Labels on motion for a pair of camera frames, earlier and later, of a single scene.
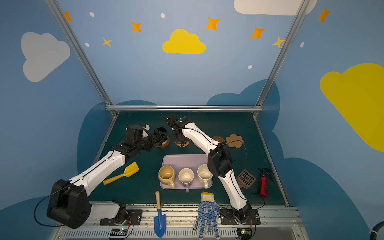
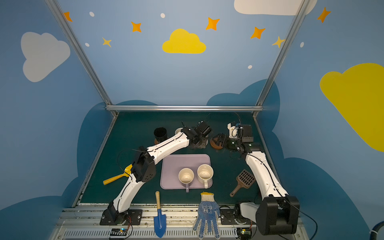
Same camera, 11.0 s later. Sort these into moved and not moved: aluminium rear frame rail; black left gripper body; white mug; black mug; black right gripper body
Moved: black right gripper body; black left gripper body
Not moved: white mug; aluminium rear frame rail; black mug
